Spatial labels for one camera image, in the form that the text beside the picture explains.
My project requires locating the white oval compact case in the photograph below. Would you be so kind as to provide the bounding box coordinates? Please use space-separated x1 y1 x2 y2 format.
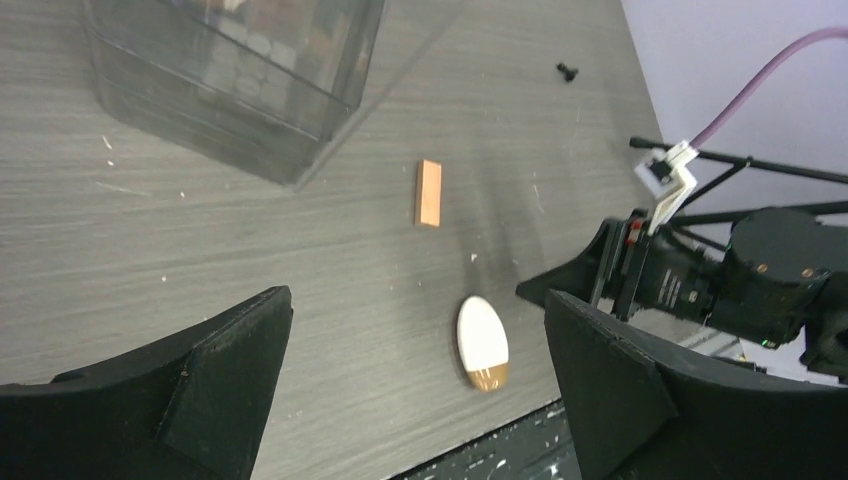
456 296 509 392

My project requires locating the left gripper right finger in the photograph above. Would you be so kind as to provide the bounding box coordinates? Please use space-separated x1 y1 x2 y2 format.
544 291 847 479

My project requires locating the grey square sample palette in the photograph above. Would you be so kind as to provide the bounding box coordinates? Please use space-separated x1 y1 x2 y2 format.
203 17 297 110

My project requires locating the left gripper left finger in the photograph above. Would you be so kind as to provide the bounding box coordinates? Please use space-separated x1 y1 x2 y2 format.
1 286 293 479

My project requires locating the peach concealer stick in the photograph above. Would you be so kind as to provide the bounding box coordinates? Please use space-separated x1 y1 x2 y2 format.
414 159 442 227

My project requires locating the black tripod stand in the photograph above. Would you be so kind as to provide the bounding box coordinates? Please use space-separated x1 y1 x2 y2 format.
627 135 848 230

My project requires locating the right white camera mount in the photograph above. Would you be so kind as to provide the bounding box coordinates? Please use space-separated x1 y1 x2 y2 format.
634 140 699 236

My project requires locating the small black puff stand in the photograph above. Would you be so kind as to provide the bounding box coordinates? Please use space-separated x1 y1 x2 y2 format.
556 62 579 83

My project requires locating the clear acrylic drawer organizer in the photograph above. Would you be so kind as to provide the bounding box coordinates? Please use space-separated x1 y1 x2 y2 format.
80 1 463 185

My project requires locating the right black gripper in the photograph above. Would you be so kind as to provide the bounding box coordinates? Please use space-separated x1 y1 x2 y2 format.
515 208 847 381

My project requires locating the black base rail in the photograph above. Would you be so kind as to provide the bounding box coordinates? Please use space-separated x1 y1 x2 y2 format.
394 399 581 480

